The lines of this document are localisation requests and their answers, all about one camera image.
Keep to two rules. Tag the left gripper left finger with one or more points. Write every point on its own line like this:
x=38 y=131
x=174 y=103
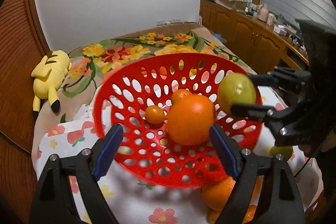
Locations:
x=53 y=200

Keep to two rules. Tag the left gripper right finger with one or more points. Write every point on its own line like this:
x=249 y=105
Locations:
x=279 y=201

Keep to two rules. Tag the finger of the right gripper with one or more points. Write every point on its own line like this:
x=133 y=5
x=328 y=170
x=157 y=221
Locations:
x=280 y=76
x=257 y=112

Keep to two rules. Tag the yellow-green pear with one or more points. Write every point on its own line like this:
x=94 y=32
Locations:
x=235 y=88

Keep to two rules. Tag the small green guava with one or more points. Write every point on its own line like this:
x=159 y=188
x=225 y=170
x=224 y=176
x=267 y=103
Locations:
x=286 y=151

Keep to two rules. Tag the large orange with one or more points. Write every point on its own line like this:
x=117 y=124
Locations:
x=190 y=119
x=216 y=196

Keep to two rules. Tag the small tangerine back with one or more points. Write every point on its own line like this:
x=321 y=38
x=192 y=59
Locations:
x=179 y=95

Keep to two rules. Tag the small tangerine front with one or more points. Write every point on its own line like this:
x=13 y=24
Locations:
x=154 y=114

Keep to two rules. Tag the person's right hand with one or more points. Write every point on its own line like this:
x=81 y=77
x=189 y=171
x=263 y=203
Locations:
x=312 y=150

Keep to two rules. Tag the wooden sideboard cabinet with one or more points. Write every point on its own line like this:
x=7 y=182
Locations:
x=252 y=40

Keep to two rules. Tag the pink thermos jug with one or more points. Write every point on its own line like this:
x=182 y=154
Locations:
x=262 y=12

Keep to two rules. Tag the white floral tablecloth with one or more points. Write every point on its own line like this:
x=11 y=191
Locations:
x=131 y=200

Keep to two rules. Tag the red plastic perforated basket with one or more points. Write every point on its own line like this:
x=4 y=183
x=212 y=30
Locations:
x=166 y=106

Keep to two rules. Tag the yellow pikachu plush toy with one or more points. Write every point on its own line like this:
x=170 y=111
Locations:
x=48 y=76

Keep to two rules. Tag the floral bed blanket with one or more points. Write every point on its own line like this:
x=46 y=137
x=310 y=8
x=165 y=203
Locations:
x=92 y=63

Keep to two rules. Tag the brown louvered wardrobe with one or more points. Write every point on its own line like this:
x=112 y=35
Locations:
x=23 y=45

